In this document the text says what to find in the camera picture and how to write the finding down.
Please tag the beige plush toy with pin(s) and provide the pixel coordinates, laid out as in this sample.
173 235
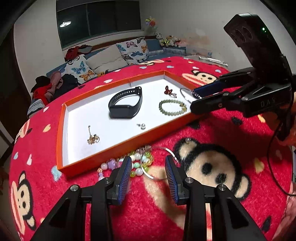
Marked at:
171 39

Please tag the orange tray box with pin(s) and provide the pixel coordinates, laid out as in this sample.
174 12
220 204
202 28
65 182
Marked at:
92 115

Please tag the red printed blanket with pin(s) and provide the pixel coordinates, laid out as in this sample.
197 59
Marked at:
208 129

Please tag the panda plush toy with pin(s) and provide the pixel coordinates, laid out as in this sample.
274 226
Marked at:
158 36

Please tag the yellow vest plush toy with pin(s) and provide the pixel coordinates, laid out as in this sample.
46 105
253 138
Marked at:
165 42

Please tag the red jacket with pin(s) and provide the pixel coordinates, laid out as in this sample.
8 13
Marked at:
74 52

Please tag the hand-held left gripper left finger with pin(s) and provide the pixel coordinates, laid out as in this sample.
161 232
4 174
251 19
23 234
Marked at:
124 178

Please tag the dark wooden door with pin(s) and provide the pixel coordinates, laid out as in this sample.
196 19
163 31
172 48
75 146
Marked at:
16 88

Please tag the window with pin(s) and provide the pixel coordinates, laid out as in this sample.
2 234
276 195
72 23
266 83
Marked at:
104 18

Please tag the colourful flower toy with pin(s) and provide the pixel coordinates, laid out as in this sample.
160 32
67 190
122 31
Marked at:
151 23

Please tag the clear plastic bag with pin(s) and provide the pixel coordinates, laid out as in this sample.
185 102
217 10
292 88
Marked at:
208 59

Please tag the grey striped cloth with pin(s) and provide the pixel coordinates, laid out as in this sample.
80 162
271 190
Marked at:
35 107

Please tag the red garment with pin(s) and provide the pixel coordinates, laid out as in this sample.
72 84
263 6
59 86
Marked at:
42 92

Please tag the butterfly print pillow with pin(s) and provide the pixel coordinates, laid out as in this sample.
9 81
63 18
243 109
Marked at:
131 51
79 69

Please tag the beige cushion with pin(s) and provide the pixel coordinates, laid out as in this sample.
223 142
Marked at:
104 61

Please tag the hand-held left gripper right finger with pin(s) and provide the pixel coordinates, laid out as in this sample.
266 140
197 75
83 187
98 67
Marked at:
171 176

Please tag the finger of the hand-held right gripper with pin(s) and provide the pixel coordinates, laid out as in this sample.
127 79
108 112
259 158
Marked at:
208 89
208 106

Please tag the pearl earring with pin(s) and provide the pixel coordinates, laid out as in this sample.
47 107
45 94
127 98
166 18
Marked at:
188 139
143 126

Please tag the blue sofa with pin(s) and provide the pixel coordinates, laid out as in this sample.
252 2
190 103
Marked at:
153 46

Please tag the dark navy garment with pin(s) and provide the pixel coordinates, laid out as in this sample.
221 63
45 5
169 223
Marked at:
67 83

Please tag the black smart band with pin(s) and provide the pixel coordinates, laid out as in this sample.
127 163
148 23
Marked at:
122 113

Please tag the pink plush toy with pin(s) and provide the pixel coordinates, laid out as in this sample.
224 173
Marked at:
180 42

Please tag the black garment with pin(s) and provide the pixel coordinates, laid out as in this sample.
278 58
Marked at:
40 81

